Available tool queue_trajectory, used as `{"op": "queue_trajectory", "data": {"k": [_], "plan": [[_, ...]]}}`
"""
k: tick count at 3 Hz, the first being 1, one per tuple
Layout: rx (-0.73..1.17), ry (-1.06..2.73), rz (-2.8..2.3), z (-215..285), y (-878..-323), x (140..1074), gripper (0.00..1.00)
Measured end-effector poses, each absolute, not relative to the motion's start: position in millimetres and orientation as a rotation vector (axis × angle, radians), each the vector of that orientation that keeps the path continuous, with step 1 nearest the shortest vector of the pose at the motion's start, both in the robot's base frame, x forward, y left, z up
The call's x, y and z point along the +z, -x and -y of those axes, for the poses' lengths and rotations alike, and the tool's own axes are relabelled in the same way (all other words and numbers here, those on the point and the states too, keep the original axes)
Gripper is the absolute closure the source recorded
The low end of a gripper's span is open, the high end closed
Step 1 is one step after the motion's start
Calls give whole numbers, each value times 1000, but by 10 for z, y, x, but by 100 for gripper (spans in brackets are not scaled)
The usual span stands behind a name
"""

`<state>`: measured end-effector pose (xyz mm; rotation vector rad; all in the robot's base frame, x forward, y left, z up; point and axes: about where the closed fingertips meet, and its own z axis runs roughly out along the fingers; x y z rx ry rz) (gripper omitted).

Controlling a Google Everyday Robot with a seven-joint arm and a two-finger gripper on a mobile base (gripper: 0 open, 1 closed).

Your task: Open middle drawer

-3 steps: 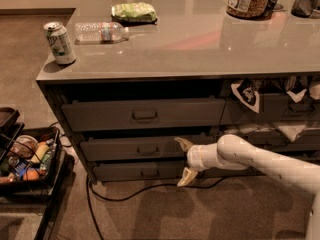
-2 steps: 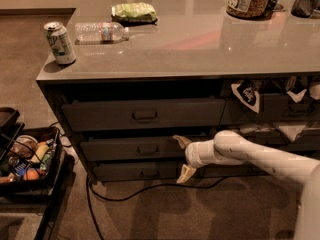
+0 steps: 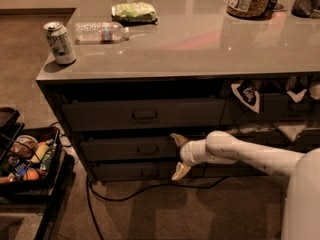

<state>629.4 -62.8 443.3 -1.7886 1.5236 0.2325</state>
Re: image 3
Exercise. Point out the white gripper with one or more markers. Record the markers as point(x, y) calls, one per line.
point(185, 153)

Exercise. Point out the grey drawer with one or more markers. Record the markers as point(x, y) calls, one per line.
point(273, 107)
point(135, 171)
point(207, 170)
point(143, 114)
point(162, 147)
point(298, 138)

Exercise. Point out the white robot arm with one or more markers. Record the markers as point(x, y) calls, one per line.
point(301, 219)

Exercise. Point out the grey drawer cabinet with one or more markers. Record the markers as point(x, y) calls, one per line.
point(195, 50)

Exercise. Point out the white paper in drawer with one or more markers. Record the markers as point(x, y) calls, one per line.
point(297, 97)

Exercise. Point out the yellow bottle in bin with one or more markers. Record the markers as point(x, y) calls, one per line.
point(39, 154)

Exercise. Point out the black bin of items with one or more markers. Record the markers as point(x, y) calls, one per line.
point(16, 154)

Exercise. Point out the orange fruit in bin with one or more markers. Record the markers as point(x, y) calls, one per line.
point(31, 174)

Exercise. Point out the green snack bag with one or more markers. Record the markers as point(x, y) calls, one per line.
point(137, 12)

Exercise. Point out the clear plastic water bottle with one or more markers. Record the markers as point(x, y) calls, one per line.
point(100, 32)

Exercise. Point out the green white soda can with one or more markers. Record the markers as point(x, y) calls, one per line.
point(59, 42)

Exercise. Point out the black empty tray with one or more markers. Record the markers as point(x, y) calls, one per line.
point(9, 125)

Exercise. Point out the dark glass container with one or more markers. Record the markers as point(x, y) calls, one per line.
point(304, 8)

